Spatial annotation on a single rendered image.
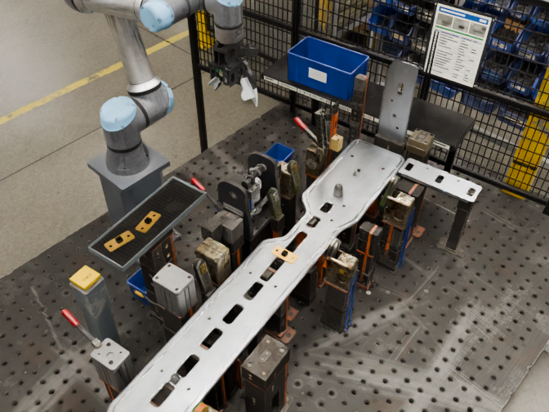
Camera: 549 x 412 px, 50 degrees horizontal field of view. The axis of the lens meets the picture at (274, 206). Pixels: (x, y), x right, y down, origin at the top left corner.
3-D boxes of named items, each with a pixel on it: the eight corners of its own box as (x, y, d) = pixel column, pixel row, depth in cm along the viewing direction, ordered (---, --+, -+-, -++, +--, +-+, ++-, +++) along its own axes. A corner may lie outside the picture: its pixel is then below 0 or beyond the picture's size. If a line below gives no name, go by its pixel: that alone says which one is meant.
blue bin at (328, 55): (348, 101, 245) (350, 73, 236) (286, 78, 257) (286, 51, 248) (366, 82, 255) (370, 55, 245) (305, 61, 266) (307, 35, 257)
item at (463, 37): (474, 91, 231) (495, 16, 209) (420, 73, 239) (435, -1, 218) (475, 88, 232) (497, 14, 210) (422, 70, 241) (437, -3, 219)
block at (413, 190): (405, 253, 230) (418, 200, 210) (379, 240, 234) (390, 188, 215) (416, 238, 236) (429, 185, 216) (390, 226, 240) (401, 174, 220)
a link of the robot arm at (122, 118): (97, 141, 198) (89, 107, 189) (127, 122, 206) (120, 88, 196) (122, 154, 193) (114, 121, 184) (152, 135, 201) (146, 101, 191)
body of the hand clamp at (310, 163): (315, 221, 241) (320, 154, 217) (301, 215, 244) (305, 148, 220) (323, 213, 245) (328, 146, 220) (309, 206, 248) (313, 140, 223)
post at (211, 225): (220, 308, 211) (212, 231, 183) (208, 302, 213) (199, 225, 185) (228, 298, 214) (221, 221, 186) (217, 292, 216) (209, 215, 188)
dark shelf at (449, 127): (453, 153, 226) (455, 146, 224) (260, 78, 262) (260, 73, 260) (474, 124, 239) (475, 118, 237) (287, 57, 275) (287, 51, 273)
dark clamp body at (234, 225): (238, 310, 211) (234, 237, 184) (209, 293, 216) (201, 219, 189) (256, 289, 217) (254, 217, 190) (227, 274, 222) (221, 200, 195)
